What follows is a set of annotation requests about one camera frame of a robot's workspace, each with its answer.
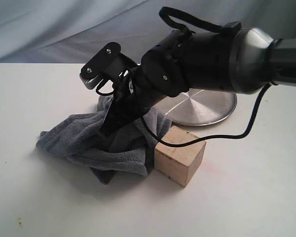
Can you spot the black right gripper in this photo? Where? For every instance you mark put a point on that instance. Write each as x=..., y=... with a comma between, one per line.
x=162, y=73

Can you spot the grey-blue fleece towel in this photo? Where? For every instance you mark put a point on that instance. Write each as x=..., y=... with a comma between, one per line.
x=77, y=140

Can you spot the light wooden cube block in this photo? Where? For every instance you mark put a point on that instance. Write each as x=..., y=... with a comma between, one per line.
x=179, y=164

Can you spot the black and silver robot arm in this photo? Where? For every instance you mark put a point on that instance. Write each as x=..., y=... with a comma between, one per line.
x=239, y=61

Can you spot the round stainless steel plate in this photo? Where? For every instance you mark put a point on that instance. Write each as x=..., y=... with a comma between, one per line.
x=197, y=107

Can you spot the white backdrop sheet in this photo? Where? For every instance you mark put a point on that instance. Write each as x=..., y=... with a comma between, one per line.
x=71, y=31

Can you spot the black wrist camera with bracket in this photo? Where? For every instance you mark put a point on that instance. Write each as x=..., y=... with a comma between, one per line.
x=107, y=64

